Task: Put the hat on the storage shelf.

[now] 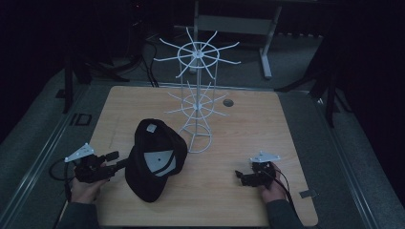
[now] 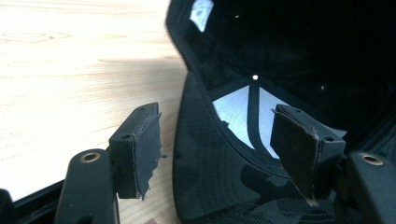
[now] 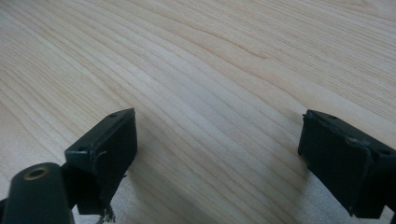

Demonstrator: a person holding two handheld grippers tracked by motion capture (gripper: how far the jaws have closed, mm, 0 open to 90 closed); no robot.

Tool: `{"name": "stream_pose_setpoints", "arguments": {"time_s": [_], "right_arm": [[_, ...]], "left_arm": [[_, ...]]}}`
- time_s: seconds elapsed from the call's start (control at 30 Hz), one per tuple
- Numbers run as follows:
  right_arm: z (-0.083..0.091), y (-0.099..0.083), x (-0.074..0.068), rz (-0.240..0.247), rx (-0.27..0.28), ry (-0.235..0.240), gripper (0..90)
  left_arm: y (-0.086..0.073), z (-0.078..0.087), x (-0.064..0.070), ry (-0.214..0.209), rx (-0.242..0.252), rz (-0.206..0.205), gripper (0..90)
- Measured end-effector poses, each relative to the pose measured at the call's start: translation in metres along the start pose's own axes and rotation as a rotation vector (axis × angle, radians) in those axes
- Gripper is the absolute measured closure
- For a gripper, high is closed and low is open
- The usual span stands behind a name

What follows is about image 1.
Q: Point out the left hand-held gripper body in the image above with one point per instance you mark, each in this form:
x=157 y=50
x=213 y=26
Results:
x=90 y=168

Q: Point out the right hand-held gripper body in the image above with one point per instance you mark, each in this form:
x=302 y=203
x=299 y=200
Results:
x=261 y=171

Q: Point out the black baseball cap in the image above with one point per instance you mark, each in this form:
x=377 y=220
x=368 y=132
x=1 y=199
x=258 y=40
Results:
x=156 y=160

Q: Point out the person's right hand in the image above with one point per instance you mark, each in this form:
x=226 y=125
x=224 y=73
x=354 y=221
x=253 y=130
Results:
x=273 y=188

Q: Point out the person's left hand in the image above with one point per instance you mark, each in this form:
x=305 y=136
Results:
x=85 y=189

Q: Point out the grey tape strip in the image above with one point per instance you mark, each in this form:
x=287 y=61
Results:
x=308 y=193

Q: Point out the black tripod stand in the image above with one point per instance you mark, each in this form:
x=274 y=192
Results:
x=74 y=73
x=324 y=82

